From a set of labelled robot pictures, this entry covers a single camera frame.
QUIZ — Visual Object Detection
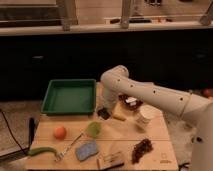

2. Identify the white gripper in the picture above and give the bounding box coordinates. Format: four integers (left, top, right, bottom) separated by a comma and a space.
101, 88, 118, 111

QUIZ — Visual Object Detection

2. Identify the small metal cup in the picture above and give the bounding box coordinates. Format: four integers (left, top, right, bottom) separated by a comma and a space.
98, 108, 110, 120

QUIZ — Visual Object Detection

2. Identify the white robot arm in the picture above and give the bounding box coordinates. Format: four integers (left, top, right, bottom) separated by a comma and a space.
100, 65, 213, 171

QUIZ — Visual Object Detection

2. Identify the green plastic tray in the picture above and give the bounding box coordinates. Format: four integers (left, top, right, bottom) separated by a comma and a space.
41, 79, 96, 116

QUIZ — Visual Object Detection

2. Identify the dark brown bowl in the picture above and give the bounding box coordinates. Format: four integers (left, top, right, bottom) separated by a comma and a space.
119, 94, 143, 110

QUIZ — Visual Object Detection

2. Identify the white paper cup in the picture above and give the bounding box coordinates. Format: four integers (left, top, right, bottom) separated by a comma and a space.
134, 105, 155, 130

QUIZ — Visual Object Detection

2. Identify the green measuring cup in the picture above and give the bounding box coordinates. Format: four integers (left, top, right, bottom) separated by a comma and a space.
65, 121, 102, 155

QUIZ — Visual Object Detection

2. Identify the wooden cutting board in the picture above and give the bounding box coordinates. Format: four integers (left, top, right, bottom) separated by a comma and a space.
24, 81, 179, 171

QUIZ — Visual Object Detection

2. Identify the blue sponge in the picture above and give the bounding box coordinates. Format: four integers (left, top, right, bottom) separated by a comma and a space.
75, 140, 99, 161

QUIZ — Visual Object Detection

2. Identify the orange fruit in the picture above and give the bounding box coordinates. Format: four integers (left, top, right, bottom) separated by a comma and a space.
53, 126, 67, 140

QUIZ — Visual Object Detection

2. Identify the green handled peeler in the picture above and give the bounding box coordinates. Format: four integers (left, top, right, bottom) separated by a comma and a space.
28, 147, 63, 161

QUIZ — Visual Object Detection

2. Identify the black handled tool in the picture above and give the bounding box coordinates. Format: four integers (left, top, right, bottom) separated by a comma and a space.
29, 117, 35, 146

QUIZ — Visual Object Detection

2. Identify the black cable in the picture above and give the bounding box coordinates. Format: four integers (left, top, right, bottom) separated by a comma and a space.
0, 108, 29, 159

